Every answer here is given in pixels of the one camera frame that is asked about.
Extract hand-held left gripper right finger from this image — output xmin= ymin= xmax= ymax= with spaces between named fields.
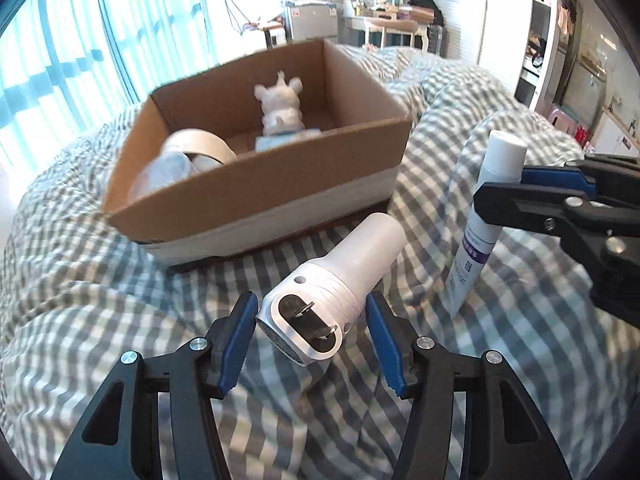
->
xmin=366 ymin=291 xmax=573 ymax=480

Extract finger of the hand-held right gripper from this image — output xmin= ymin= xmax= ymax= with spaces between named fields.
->
xmin=520 ymin=155 xmax=640 ymax=201
xmin=472 ymin=182 xmax=596 ymax=235

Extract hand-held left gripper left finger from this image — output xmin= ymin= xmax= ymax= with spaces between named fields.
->
xmin=50 ymin=291 xmax=259 ymax=480

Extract white tube with purple label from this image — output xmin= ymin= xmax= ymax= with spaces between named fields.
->
xmin=446 ymin=130 xmax=528 ymax=318

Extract white plug-in device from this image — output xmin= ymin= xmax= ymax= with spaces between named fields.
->
xmin=256 ymin=212 xmax=407 ymax=367

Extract brown cardboard box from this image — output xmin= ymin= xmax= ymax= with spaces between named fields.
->
xmin=102 ymin=37 xmax=413 ymax=273

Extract clear jar with red label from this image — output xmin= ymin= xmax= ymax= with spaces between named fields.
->
xmin=129 ymin=152 xmax=201 ymax=206

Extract light blue packet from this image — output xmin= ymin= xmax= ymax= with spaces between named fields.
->
xmin=255 ymin=127 xmax=323 ymax=152

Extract beige tape roll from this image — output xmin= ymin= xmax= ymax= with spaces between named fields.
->
xmin=160 ymin=129 xmax=238 ymax=173

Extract white animal figurine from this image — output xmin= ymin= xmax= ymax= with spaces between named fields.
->
xmin=254 ymin=72 xmax=306 ymax=137

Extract hanging pink clothes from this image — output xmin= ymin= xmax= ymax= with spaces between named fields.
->
xmin=556 ymin=0 xmax=577 ymax=36

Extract white sliding door wardrobe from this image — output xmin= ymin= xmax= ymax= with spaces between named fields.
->
xmin=445 ymin=0 xmax=559 ymax=111

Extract grey checked blanket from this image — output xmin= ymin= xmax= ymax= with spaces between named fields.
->
xmin=0 ymin=45 xmax=640 ymax=480

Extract black bag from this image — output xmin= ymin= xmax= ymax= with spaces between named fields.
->
xmin=407 ymin=0 xmax=444 ymax=26

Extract pink seat white chair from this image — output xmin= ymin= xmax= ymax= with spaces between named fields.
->
xmin=362 ymin=19 xmax=419 ymax=52

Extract white dressing table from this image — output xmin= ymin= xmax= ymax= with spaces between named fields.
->
xmin=342 ymin=10 xmax=432 ymax=52

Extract small silver fridge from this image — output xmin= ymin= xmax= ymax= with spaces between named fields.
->
xmin=284 ymin=0 xmax=342 ymax=44

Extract wide teal curtain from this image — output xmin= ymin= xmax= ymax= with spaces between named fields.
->
xmin=0 ymin=0 xmax=136 ymax=171

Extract black wall cable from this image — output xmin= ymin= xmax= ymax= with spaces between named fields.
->
xmin=222 ymin=0 xmax=247 ymax=36

